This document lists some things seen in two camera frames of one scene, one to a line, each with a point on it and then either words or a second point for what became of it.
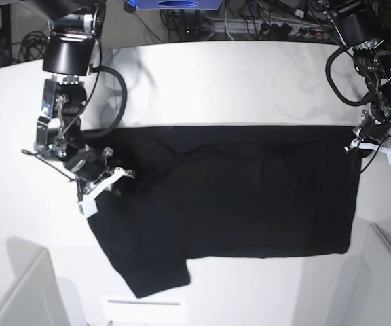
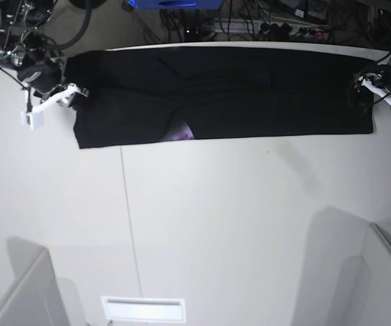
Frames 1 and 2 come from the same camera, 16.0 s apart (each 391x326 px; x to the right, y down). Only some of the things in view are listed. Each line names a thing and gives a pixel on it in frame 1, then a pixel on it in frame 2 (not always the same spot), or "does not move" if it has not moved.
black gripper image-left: (89, 164) → (43, 76)
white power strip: (257, 27) does not move
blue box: (178, 5) does not move
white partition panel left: (34, 299) does not move
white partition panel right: (377, 286) does not move
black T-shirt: (221, 191) → (138, 96)
